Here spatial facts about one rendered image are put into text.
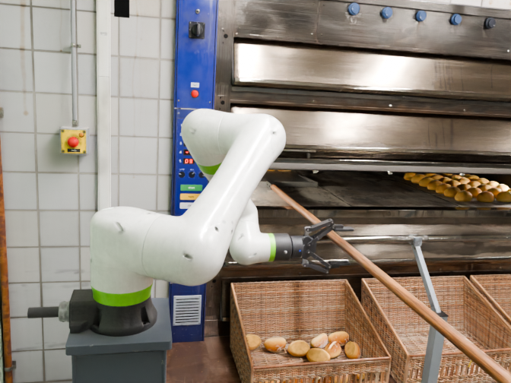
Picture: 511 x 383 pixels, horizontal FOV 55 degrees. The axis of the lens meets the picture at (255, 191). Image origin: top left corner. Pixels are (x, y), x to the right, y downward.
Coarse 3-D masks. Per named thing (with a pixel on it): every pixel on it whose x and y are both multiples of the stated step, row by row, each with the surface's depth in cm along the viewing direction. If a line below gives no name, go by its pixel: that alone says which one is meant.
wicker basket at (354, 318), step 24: (240, 288) 216; (264, 288) 219; (312, 288) 225; (336, 288) 227; (240, 312) 217; (264, 312) 219; (288, 312) 221; (312, 312) 224; (336, 312) 227; (360, 312) 212; (240, 336) 195; (264, 336) 219; (288, 336) 221; (312, 336) 223; (360, 336) 212; (240, 360) 194; (264, 360) 205; (288, 360) 206; (336, 360) 182; (360, 360) 184; (384, 360) 187
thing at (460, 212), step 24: (264, 216) 216; (288, 216) 218; (336, 216) 223; (360, 216) 226; (384, 216) 229; (408, 216) 231; (432, 216) 234; (456, 216) 237; (480, 216) 240; (504, 216) 243
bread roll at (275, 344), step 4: (268, 340) 210; (272, 340) 210; (276, 340) 210; (280, 340) 211; (284, 340) 212; (264, 344) 212; (268, 344) 210; (272, 344) 209; (276, 344) 210; (280, 344) 210; (284, 344) 212; (268, 348) 210; (272, 348) 209; (276, 348) 210; (280, 348) 210; (272, 352) 211; (276, 352) 211
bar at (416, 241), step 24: (360, 240) 186; (384, 240) 188; (408, 240) 191; (432, 240) 193; (456, 240) 196; (480, 240) 198; (504, 240) 201; (432, 288) 182; (432, 336) 178; (432, 360) 178
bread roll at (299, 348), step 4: (296, 340) 210; (300, 340) 210; (292, 344) 208; (296, 344) 208; (300, 344) 209; (304, 344) 209; (308, 344) 210; (288, 348) 208; (292, 348) 207; (296, 348) 208; (300, 348) 208; (304, 348) 209; (308, 348) 209; (292, 352) 207; (296, 352) 207; (300, 352) 207; (304, 352) 208
